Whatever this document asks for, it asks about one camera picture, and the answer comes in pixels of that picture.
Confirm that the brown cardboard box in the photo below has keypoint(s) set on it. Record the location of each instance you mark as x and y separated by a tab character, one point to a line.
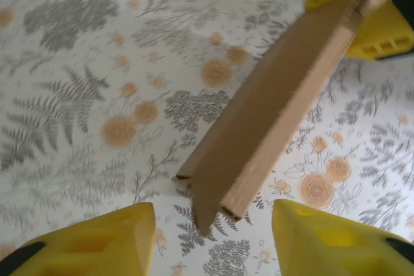
275	101

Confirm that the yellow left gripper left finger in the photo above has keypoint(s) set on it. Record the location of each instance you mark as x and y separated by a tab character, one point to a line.
97	247

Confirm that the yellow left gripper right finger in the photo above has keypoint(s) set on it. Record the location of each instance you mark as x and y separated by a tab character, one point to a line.
333	243

